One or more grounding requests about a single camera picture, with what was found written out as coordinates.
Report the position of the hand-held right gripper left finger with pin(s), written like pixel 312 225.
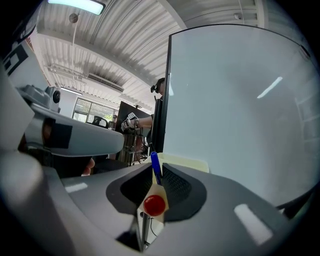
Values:
pixel 82 212

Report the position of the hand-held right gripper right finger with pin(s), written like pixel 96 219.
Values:
pixel 215 225

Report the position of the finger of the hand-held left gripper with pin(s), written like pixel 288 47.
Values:
pixel 95 140

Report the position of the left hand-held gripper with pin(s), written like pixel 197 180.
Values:
pixel 17 100

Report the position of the blue marker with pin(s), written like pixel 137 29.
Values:
pixel 156 166

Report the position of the person's left hand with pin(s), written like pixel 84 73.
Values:
pixel 89 167

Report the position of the black office chair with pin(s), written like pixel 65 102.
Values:
pixel 100 122

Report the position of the large window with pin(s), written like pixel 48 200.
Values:
pixel 91 110

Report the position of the black board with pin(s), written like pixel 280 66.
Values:
pixel 125 110

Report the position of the ceiling air conditioner vent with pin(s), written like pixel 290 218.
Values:
pixel 105 81

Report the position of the round ceiling detector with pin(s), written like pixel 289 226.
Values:
pixel 73 18

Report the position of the long ceiling light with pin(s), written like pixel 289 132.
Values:
pixel 76 4

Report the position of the white whiteboard with black frame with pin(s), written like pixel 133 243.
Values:
pixel 237 112

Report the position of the ceiling security camera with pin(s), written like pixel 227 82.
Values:
pixel 237 16

